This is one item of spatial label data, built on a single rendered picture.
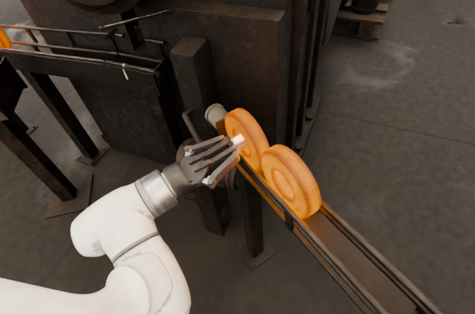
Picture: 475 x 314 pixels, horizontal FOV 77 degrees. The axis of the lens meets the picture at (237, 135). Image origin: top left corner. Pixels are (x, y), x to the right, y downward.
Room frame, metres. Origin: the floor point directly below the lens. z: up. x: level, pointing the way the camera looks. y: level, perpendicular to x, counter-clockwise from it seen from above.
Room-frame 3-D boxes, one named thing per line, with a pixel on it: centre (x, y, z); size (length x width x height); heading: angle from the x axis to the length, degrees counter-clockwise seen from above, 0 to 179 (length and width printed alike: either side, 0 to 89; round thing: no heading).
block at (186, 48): (0.77, 0.10, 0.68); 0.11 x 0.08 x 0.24; 152
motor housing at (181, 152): (0.59, 0.09, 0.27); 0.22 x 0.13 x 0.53; 62
